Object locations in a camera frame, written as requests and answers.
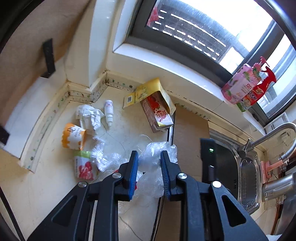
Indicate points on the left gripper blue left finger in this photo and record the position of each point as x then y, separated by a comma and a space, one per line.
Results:
126, 175

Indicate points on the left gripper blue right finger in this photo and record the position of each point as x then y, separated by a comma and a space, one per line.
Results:
173, 184

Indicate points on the clear plastic bag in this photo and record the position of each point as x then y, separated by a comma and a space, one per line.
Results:
149, 175

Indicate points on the yellow cardboard box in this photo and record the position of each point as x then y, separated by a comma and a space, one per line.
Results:
147, 89

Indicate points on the steel kitchen faucet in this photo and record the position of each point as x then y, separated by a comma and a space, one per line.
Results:
249, 146

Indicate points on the brown cardboard sheet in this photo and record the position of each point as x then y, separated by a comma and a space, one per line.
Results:
189, 128

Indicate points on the red flower snack packet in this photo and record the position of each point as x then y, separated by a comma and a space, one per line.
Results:
85, 168

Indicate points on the stainless steel sink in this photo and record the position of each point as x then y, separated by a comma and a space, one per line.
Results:
240, 175

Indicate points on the pink sink rack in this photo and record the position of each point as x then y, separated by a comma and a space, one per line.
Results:
266, 169

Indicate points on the pink dish soap bottle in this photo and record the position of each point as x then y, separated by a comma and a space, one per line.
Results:
242, 83

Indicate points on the orange white paper cup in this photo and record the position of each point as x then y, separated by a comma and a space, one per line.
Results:
73, 137

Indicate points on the red spray bottle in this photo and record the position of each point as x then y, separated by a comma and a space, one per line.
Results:
259, 90

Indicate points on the crumpled white tissue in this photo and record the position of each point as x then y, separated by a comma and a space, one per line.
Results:
89, 118

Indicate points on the small white plastic bottle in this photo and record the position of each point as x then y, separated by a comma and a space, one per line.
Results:
108, 111

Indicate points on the window frame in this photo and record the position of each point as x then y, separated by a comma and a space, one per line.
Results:
216, 38

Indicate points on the black wall bracket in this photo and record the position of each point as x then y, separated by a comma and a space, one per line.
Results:
49, 58

